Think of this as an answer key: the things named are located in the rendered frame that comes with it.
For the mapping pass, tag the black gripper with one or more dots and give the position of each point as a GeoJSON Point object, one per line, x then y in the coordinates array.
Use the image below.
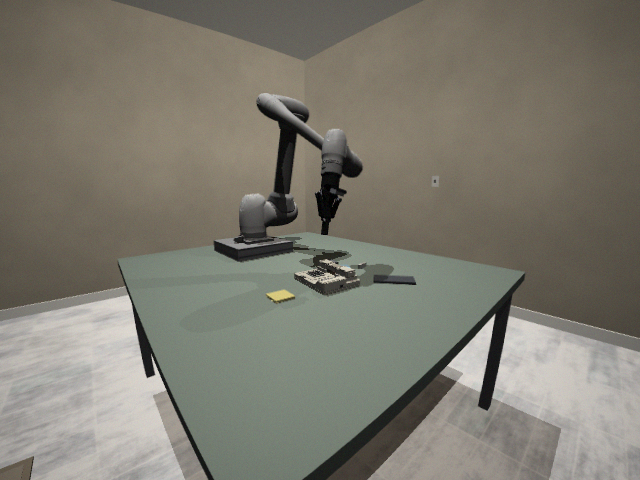
{"type": "Point", "coordinates": [327, 213]}

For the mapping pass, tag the yellow sticky note pad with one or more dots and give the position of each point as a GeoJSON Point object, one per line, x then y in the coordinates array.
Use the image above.
{"type": "Point", "coordinates": [280, 296]}

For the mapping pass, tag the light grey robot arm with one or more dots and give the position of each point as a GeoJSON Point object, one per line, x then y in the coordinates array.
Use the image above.
{"type": "Point", "coordinates": [255, 213]}

